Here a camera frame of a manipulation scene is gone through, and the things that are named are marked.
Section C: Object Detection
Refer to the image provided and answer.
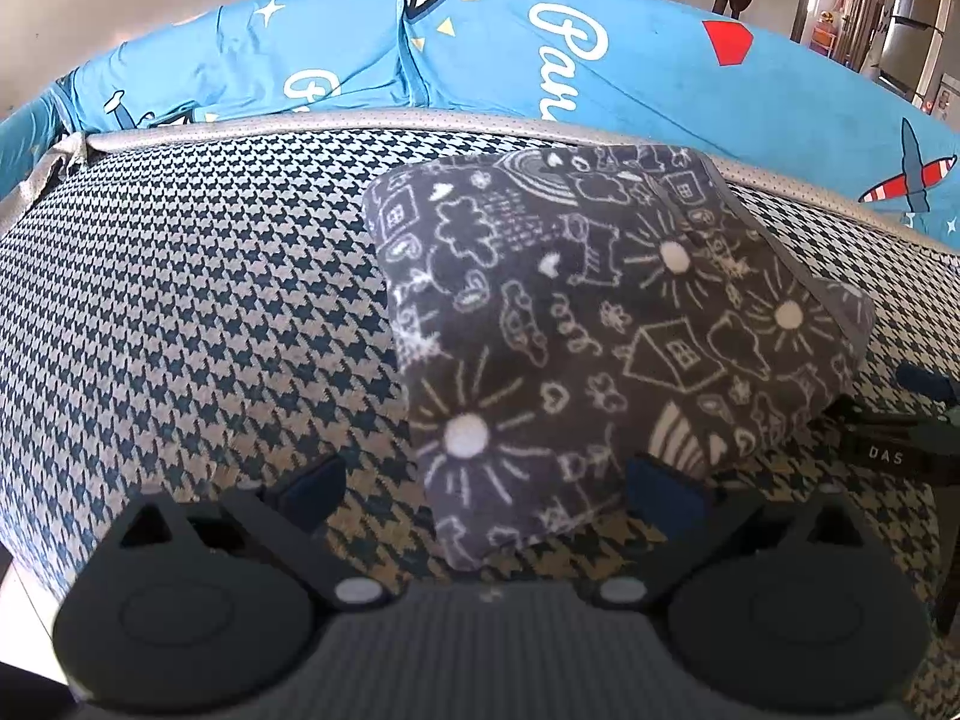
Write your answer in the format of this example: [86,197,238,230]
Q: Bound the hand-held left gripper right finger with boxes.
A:
[589,456,863,611]

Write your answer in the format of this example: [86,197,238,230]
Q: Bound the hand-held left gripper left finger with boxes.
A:
[112,456,391,611]

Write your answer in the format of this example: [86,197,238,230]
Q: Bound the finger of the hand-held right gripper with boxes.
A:
[823,394,938,436]
[896,361,960,402]

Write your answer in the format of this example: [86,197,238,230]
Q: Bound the grey doodle-print fleece jacket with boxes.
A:
[362,142,877,571]

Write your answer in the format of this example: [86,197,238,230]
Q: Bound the houndstooth sofa seat cushion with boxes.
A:
[0,109,960,720]

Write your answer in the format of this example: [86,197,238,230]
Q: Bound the silver refrigerator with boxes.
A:
[874,0,957,102]

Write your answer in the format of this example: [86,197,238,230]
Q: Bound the blue printed sofa cover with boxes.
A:
[0,0,960,241]

